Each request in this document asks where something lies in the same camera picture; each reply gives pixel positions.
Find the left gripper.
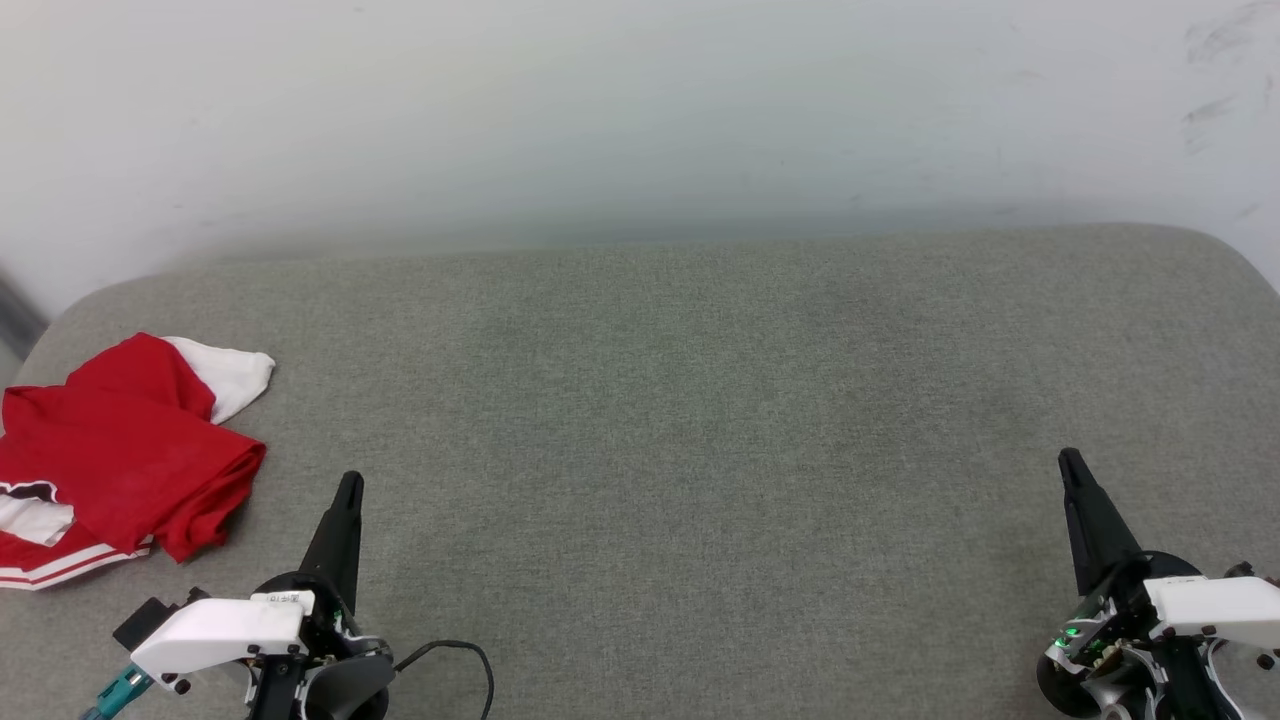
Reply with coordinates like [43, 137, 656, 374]
[245, 471, 396, 720]

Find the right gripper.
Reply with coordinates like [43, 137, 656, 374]
[1036, 447, 1243, 720]

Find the red and white jersey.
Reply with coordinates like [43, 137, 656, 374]
[0, 333, 276, 592]

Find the thin black cable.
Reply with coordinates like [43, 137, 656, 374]
[393, 640, 497, 720]

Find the teal cable connector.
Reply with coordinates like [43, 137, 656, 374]
[80, 665, 154, 720]

